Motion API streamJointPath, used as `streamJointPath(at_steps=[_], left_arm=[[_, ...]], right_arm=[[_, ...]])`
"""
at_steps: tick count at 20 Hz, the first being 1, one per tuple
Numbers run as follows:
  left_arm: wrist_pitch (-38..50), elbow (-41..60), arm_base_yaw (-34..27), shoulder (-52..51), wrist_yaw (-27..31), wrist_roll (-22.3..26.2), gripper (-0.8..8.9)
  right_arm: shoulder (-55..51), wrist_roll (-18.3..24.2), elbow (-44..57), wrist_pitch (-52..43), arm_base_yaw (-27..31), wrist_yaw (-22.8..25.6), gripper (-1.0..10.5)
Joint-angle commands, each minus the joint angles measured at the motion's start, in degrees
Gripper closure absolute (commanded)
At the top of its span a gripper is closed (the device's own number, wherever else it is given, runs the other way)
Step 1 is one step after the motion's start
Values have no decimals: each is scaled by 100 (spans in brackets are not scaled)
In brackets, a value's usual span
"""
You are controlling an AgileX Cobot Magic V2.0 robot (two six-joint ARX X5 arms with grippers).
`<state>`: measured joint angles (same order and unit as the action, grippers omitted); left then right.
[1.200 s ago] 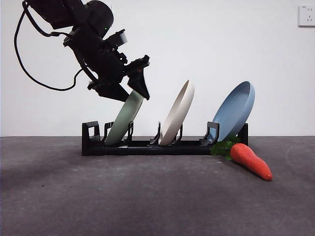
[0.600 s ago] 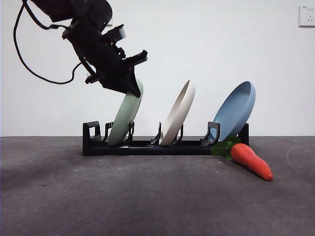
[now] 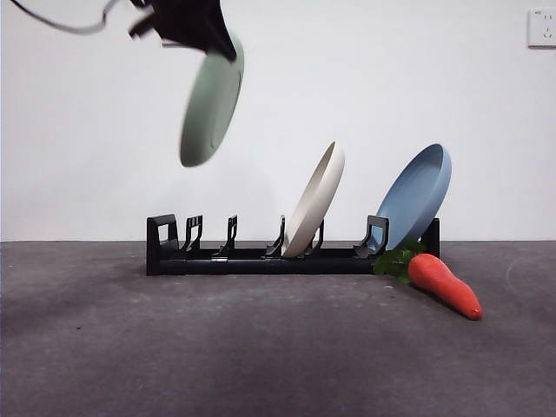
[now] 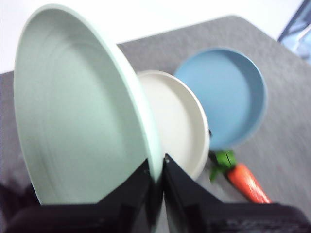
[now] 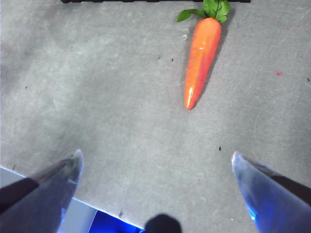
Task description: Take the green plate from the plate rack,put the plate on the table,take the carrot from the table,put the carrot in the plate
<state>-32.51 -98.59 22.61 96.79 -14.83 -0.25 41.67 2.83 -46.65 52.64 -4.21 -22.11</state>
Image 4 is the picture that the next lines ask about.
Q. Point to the blue plate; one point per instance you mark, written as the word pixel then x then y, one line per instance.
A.
pixel 223 97

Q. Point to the green plate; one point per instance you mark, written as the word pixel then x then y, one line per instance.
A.
pixel 73 109

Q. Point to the blue translucent box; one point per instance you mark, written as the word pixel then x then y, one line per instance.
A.
pixel 298 26

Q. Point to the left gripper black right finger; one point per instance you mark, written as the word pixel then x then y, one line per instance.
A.
pixel 218 216

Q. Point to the orange carrot with green leaves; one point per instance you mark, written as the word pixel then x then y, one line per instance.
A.
pixel 247 182

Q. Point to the beige plate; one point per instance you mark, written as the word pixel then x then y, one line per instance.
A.
pixel 175 121

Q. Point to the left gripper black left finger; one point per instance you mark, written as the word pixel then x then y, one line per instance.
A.
pixel 109 216

